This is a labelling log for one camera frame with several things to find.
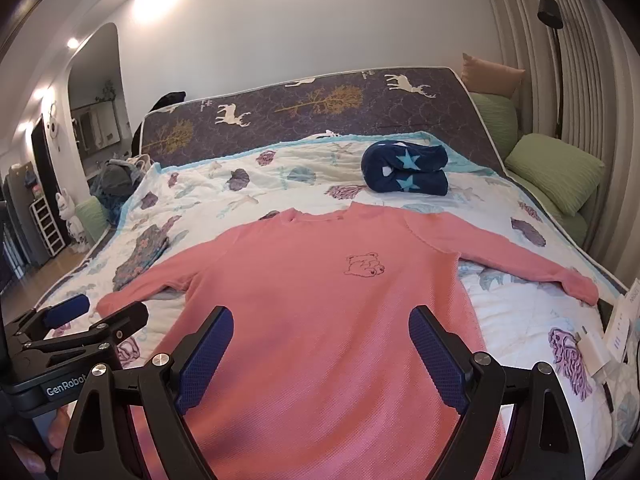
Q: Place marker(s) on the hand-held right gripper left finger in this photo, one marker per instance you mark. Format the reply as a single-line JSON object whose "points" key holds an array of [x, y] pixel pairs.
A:
{"points": [[205, 360]]}

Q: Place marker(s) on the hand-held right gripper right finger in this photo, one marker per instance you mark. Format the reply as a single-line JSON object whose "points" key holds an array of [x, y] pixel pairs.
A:
{"points": [[435, 360]]}

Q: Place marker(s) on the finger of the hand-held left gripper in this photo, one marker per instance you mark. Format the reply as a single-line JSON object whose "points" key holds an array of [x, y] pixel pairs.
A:
{"points": [[67, 307], [125, 320]]}

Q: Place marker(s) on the pink sweater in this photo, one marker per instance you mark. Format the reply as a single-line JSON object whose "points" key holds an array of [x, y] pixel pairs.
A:
{"points": [[320, 310]]}

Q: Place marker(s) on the pile of grey-blue clothes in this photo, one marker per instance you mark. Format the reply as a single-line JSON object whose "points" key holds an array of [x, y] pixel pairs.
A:
{"points": [[115, 180]]}

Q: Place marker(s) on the person's left hand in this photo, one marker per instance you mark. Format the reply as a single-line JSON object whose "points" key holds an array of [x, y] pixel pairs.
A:
{"points": [[27, 460]]}

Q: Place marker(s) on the floral folded garment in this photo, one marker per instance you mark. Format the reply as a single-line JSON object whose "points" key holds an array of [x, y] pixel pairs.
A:
{"points": [[140, 260]]}

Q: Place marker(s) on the white shelf rack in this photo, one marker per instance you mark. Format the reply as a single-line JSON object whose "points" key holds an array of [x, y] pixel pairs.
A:
{"points": [[47, 225]]}

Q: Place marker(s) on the white seashell-print quilt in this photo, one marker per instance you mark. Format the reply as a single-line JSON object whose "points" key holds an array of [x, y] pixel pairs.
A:
{"points": [[515, 320]]}

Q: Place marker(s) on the small green cushion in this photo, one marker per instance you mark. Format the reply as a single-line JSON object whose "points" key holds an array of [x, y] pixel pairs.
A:
{"points": [[92, 220]]}

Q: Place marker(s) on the white cat figurine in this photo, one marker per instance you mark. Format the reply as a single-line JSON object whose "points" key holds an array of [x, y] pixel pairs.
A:
{"points": [[64, 205]]}

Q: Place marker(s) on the white charger adapter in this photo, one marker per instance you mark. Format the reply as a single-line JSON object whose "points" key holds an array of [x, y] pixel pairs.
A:
{"points": [[595, 350]]}

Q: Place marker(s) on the navy star-print fleece blanket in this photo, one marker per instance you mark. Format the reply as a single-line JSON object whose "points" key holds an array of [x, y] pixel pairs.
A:
{"points": [[385, 180]]}

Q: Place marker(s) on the white paper box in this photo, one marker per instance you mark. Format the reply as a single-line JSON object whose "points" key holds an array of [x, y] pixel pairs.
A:
{"points": [[625, 320]]}

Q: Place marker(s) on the large green pillow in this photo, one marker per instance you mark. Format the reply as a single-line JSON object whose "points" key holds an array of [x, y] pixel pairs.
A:
{"points": [[555, 175]]}

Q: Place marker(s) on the black object behind mattress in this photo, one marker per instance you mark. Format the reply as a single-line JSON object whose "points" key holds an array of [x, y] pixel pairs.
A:
{"points": [[170, 100]]}

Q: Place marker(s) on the purple deer-print mattress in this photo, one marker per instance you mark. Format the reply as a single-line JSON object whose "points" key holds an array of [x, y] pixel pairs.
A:
{"points": [[300, 125]]}

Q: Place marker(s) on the pink pillow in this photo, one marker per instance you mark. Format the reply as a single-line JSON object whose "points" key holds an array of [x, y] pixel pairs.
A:
{"points": [[492, 75]]}

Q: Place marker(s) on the black floor lamp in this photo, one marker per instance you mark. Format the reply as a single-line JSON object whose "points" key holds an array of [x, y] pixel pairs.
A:
{"points": [[550, 12]]}

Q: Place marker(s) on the white wall cabinet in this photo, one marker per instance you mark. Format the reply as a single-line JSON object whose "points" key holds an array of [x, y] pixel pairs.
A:
{"points": [[97, 125]]}

